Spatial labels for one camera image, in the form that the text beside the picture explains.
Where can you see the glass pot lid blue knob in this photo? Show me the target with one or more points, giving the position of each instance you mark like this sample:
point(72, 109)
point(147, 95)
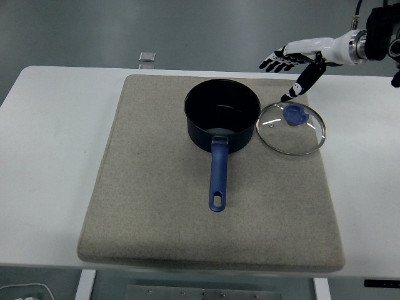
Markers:
point(293, 114)

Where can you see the grey metal plate with screws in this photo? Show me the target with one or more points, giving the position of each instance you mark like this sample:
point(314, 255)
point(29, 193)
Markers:
point(175, 293)

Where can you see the white table leg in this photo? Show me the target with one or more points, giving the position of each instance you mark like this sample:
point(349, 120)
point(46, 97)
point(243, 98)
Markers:
point(322, 289)
point(86, 286)

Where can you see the white tray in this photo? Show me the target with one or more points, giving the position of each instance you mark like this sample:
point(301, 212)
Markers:
point(18, 290)

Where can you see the black flat bar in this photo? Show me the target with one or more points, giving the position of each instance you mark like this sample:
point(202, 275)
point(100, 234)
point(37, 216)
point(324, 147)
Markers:
point(382, 283)

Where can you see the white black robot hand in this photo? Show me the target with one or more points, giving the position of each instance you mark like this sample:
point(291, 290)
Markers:
point(328, 47)

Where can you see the small silver floor plate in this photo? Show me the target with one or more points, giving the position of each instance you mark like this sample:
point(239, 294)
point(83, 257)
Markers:
point(147, 56)

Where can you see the beige fabric mat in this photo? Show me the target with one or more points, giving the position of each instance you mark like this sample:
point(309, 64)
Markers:
point(156, 193)

